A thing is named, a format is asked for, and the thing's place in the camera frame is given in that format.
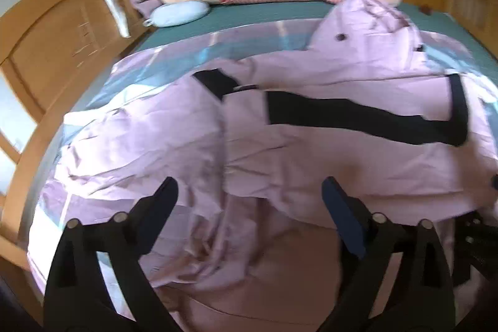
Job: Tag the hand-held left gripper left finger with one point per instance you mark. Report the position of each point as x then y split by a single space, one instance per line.
153 223

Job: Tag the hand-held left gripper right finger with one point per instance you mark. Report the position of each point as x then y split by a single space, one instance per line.
346 217

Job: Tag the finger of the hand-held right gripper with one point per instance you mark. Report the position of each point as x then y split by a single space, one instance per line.
478 242

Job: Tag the pink garment with black bands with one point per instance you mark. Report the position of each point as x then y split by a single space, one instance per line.
272 168

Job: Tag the wooden headboard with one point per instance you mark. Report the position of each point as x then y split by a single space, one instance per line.
46 44

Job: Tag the light blue pillow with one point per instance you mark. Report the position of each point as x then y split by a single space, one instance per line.
179 13

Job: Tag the green bed sheet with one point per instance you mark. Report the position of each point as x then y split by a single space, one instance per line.
253 15

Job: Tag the wooden footboard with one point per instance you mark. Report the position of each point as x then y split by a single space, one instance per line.
470 1

